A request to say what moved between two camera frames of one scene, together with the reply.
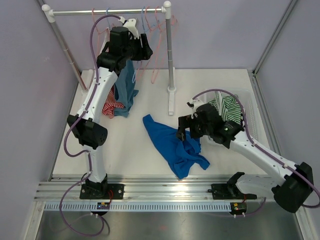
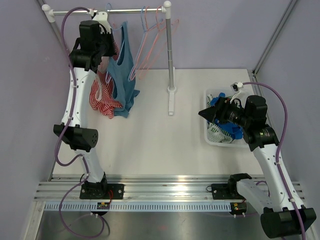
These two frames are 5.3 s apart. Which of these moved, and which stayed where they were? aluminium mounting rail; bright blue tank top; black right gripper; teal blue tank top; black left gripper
Moved: bright blue tank top; black right gripper; black left gripper
Stayed: teal blue tank top; aluminium mounting rail
